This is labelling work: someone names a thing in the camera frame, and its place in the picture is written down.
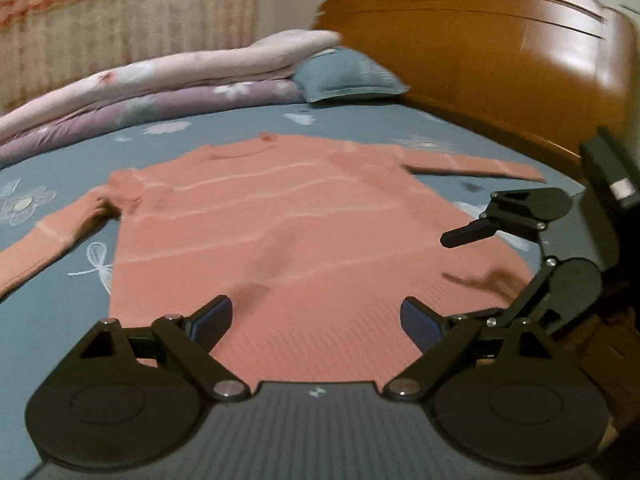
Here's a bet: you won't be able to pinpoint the pink striped knit sweater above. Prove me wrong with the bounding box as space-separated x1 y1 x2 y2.
0 132 548 383

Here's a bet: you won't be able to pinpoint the blue pillow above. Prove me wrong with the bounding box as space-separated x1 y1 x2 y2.
292 46 411 105

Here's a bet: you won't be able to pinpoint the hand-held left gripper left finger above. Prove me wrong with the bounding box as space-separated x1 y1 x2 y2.
75 294 251 403

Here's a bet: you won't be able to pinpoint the wooden headboard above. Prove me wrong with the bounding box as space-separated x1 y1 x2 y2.
312 0 640 196

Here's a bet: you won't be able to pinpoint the patterned curtain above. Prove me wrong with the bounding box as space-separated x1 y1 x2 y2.
0 0 263 113

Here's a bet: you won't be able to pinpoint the purple floral quilt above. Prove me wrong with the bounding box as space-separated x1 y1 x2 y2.
0 79 306 168

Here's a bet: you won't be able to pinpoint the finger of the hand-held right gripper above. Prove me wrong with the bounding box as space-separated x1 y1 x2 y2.
440 189 551 250
447 257 560 330

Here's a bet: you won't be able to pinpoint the pink floral quilt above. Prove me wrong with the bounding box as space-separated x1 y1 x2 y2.
0 29 343 143

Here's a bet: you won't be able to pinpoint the bed with blue floral sheet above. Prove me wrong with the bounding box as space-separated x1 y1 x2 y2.
0 101 588 480

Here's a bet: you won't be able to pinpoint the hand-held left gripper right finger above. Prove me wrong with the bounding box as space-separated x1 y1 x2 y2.
382 296 566 403

